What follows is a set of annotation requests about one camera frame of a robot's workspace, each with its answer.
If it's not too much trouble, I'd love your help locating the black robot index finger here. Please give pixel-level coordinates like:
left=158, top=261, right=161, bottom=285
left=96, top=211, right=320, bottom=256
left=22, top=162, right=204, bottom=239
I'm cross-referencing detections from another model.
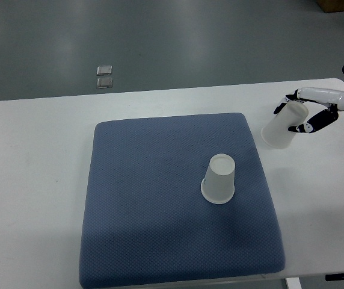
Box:
left=284, top=90, right=299, bottom=103

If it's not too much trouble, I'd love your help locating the white paper cup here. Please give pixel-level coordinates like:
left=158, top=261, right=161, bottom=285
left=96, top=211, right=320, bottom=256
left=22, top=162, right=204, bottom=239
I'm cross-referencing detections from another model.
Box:
left=201, top=154, right=235, bottom=205
left=261, top=101, right=309, bottom=149

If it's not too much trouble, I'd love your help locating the lower metal floor plate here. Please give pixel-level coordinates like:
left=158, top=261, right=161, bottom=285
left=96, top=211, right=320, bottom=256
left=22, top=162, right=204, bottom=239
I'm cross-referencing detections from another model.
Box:
left=97, top=76, right=113, bottom=89

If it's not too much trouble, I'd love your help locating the brown cardboard box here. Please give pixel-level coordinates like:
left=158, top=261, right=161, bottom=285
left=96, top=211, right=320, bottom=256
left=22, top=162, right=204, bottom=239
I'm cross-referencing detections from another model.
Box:
left=316, top=0, right=344, bottom=13

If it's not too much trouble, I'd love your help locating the white paper cup on cushion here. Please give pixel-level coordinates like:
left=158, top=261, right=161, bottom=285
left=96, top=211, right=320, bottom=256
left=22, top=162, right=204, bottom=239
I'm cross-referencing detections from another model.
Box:
left=201, top=154, right=235, bottom=205

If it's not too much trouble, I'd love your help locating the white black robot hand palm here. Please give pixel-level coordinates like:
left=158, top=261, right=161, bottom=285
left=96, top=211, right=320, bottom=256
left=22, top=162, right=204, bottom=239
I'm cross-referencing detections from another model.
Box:
left=297, top=87, right=344, bottom=111

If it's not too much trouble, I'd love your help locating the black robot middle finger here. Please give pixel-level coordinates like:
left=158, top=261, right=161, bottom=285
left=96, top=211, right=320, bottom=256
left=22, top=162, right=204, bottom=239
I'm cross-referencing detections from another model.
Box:
left=274, top=102, right=286, bottom=114

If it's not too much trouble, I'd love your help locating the metal floor plate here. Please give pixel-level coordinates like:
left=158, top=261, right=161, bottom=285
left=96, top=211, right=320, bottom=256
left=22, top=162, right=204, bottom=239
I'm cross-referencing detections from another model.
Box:
left=96, top=64, right=112, bottom=76
left=97, top=76, right=113, bottom=89

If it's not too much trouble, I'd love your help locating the upper metal floor plate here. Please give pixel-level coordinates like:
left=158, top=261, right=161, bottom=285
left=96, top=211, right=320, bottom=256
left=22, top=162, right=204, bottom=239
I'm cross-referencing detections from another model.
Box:
left=96, top=64, right=112, bottom=76

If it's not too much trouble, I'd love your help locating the blue fabric cushion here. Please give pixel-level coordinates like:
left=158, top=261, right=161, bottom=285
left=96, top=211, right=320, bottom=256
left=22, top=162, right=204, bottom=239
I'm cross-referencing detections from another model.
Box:
left=79, top=113, right=287, bottom=289

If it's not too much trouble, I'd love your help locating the white table leg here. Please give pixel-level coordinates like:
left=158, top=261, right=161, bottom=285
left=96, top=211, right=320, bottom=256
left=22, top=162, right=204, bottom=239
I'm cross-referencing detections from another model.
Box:
left=285, top=278, right=302, bottom=289

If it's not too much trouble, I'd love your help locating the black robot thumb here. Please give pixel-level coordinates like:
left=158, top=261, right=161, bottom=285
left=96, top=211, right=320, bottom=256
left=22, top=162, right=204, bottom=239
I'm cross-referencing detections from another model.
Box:
left=287, top=104, right=339, bottom=134

